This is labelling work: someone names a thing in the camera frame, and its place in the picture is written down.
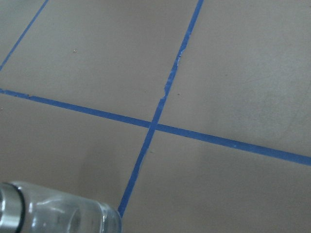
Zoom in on blue tape grid lines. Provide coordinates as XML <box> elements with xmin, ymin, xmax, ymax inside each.
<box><xmin>0</xmin><ymin>0</ymin><xmax>311</xmax><ymax>216</ymax></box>

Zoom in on brown paper table cover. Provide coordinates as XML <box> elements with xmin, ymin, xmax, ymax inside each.
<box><xmin>0</xmin><ymin>0</ymin><xmax>311</xmax><ymax>233</ymax></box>

